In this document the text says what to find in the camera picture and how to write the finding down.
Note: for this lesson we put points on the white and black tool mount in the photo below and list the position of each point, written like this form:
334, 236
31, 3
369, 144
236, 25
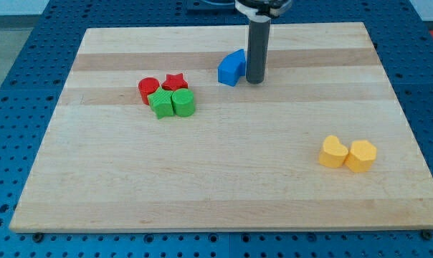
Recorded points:
262, 11

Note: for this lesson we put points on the yellow hexagon block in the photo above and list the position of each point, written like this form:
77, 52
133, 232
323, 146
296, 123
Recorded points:
361, 155

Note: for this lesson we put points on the red star block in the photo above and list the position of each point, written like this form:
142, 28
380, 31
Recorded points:
174, 82

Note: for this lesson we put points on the blue block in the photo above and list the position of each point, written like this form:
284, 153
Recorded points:
231, 68

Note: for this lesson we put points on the green cylinder block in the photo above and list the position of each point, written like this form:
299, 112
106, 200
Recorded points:
183, 102

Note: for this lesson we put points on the green star block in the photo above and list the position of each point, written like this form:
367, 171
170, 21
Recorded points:
161, 103

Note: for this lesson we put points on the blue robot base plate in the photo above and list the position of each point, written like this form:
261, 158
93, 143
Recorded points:
210, 6

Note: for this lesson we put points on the yellow heart block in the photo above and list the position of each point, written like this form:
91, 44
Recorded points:
332, 153

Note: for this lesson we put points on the wooden board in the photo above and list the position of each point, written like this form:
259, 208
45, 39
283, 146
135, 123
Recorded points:
246, 160

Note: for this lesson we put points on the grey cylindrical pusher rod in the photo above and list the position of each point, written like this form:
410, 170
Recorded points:
258, 39

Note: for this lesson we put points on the red cylinder block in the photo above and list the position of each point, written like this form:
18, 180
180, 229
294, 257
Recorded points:
147, 86

